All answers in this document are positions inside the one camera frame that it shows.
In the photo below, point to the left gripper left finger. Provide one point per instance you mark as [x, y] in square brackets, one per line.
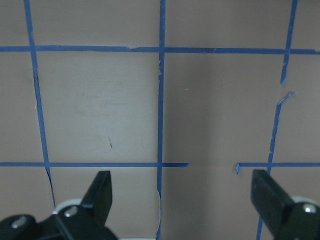
[77, 222]

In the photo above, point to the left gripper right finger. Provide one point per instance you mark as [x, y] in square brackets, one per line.
[286, 217]

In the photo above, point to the white round plate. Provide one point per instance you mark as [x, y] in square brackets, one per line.
[66, 203]

